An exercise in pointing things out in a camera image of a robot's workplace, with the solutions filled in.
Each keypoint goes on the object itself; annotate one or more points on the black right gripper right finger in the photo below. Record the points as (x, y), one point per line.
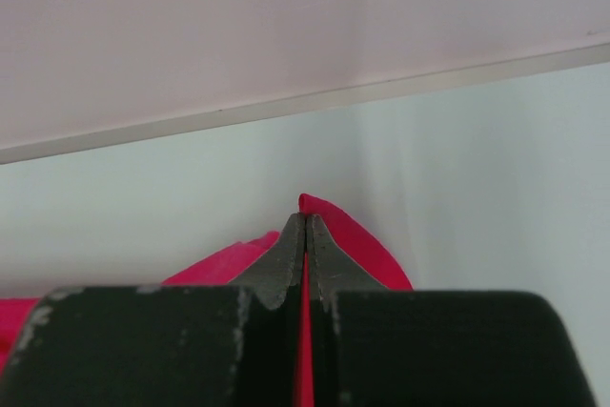
(374, 346)

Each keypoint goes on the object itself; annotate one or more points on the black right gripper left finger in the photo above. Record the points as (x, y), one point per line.
(153, 345)

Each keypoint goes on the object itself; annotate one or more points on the pink t shirt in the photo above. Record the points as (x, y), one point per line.
(222, 267)

